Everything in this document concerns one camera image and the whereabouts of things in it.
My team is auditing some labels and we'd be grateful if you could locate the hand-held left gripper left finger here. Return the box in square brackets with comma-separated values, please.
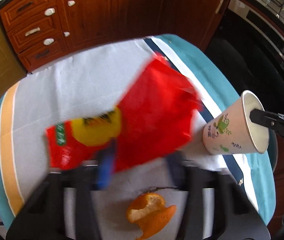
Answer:
[6, 140, 119, 240]

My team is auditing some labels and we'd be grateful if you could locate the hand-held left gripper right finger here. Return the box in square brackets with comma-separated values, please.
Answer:
[165, 152, 271, 240]

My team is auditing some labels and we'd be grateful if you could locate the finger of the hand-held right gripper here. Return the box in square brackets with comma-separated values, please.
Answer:
[249, 109, 284, 133]

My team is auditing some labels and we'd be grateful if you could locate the white floral paper cup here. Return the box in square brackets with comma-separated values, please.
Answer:
[202, 90, 270, 155]

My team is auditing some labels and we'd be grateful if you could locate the red and yellow snack bag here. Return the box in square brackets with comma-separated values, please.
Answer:
[44, 52, 203, 174]

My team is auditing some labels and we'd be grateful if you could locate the large orange peel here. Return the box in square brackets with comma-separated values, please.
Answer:
[126, 192, 177, 239]

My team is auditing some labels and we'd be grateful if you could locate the black oven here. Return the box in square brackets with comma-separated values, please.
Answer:
[204, 0, 284, 120]

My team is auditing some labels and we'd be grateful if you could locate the striped tablecloth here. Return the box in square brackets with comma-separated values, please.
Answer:
[0, 34, 275, 240]

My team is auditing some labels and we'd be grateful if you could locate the wooden drawer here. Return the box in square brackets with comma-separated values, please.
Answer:
[18, 39, 70, 72]
[7, 15, 62, 54]
[0, 0, 57, 32]

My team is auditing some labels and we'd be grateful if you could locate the wooden kitchen cabinet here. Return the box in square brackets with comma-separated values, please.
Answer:
[0, 0, 232, 73]

